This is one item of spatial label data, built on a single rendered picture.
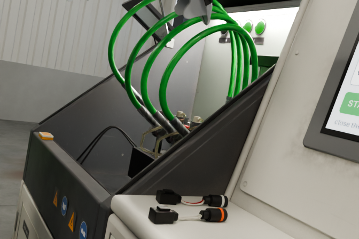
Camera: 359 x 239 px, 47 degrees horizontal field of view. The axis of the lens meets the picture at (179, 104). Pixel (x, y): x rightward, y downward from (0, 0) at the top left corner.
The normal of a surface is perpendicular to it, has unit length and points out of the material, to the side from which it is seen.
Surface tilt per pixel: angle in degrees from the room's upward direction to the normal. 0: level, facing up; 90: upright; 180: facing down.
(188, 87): 90
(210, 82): 90
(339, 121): 76
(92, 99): 90
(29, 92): 90
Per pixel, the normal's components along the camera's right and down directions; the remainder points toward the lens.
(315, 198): -0.78, -0.36
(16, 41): 0.58, 0.15
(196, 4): 0.46, 0.43
